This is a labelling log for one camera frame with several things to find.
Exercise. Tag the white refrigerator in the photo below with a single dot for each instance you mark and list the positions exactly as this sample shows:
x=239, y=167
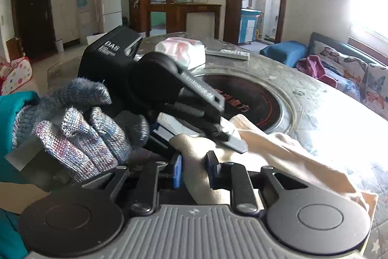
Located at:
x=110, y=7

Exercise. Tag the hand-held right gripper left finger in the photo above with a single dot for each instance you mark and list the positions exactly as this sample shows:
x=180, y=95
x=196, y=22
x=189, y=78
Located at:
x=177, y=169

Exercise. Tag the polka dot cushion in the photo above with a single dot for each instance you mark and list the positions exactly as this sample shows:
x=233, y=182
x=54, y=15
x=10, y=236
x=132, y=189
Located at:
x=18, y=74

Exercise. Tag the white waste bin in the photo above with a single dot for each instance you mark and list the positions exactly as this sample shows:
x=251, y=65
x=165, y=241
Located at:
x=59, y=45

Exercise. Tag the grey quilted star tablecloth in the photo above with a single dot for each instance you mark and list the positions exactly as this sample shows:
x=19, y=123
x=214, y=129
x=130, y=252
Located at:
x=272, y=67

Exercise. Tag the dark wooden door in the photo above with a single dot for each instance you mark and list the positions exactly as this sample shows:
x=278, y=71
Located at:
x=30, y=19

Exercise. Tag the white pink tissue pack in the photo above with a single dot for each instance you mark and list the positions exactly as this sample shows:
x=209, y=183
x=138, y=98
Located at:
x=182, y=49

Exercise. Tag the blue cabinet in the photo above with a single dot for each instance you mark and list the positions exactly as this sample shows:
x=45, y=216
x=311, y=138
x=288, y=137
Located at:
x=248, y=28

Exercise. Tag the grey remote control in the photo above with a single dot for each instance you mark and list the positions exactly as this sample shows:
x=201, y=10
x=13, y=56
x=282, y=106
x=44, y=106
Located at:
x=227, y=53

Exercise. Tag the cream garment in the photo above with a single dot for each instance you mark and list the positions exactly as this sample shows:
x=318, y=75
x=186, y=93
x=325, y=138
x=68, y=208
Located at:
x=288, y=162

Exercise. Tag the round black induction cooker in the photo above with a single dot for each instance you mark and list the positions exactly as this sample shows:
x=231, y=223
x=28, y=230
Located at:
x=248, y=95

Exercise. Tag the blue sofa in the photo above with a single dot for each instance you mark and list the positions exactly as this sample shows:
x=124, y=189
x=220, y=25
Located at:
x=279, y=51

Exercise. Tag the dark wooden counter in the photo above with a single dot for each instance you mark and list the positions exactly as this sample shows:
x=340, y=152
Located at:
x=182, y=8

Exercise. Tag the white water dispenser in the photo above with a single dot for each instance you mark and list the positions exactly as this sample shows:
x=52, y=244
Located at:
x=83, y=19

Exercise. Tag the person's left forearm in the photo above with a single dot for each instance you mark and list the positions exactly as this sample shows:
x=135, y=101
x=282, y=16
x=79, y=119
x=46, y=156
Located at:
x=12, y=113

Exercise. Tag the magenta garment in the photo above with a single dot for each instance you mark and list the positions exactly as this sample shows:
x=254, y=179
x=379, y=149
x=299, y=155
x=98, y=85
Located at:
x=312, y=67

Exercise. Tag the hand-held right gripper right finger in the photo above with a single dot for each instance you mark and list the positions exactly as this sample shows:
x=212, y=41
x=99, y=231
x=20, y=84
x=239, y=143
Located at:
x=213, y=174

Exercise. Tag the person's teal jacket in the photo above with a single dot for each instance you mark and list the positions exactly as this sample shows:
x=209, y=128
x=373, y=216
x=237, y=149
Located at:
x=9, y=237

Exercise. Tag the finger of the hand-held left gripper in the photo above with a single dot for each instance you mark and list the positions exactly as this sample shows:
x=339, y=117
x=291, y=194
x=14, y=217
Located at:
x=174, y=124
x=200, y=121

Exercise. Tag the person's left hand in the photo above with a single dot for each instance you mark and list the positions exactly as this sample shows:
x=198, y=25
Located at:
x=81, y=137

